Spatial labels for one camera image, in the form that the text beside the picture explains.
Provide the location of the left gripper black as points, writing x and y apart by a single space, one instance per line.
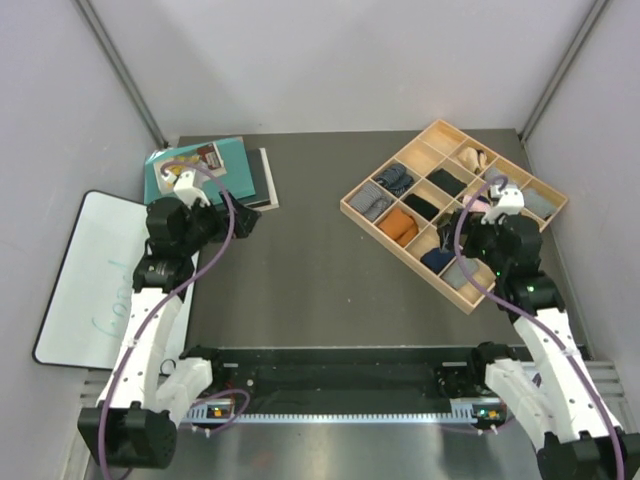
217 217

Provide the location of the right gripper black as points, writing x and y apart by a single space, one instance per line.
473 227

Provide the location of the beige underwear navy trim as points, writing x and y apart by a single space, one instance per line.
473 159

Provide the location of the grey underwear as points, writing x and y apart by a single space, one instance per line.
495 177

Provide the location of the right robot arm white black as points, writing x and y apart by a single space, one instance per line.
573 432

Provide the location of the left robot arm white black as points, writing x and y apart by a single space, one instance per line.
135 421

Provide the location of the black rolled garment middle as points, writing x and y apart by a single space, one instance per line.
421 206

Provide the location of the black rolled garment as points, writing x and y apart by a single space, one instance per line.
421 206
447 182

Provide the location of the dark grey book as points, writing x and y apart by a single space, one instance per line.
265 197

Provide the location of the navy blue rolled garment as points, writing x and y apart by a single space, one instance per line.
436 259

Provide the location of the pink rolled garment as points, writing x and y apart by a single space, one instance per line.
481 204

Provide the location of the teal book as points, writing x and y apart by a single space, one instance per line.
237 180

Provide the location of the grey rolled garment bottom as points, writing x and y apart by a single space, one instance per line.
453 275

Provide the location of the black rolled garment upper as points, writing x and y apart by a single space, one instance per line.
447 182

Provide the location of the orange rolled garment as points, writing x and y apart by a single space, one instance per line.
399 226

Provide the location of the wooden compartment tray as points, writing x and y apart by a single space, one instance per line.
401 203

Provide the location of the small illustrated paperback book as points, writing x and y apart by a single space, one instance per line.
168 165

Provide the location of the navy patterned rolled garment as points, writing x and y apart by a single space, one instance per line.
395 179

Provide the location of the striped grey rolled garment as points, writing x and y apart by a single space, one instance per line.
370 201

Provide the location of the grey rolled garment right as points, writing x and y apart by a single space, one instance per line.
537 204

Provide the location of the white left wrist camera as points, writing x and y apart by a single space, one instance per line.
185 188

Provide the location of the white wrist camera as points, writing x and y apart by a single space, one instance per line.
185 188
505 201

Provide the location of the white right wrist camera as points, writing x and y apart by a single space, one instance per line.
505 201

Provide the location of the whiteboard black frame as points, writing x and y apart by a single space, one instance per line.
90 303

